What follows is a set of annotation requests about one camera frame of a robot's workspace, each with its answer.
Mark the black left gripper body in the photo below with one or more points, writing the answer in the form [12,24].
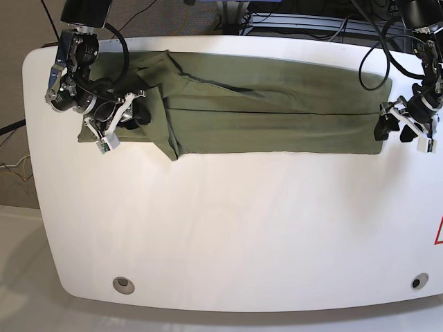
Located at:
[423,107]

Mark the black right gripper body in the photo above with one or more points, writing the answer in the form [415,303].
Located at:
[104,114]

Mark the olive green T-shirt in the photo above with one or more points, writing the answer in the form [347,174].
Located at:
[221,104]

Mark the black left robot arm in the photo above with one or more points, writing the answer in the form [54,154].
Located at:
[423,21]

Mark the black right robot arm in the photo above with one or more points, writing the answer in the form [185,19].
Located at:
[70,85]

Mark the red triangle sticker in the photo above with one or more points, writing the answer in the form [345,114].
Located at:
[439,236]

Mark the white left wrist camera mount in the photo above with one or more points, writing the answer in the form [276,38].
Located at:
[426,141]

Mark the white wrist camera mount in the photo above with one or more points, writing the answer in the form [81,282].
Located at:
[121,111]
[426,141]

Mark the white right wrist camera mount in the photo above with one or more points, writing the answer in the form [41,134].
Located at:
[121,111]

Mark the aluminium frame rail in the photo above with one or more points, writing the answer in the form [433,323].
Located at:
[314,23]

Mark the right table cable grommet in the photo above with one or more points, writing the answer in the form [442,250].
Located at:
[419,281]

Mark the table cable grommet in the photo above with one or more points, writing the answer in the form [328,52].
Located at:
[419,281]
[123,285]

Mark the left table cable grommet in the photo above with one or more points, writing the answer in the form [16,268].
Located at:
[123,285]

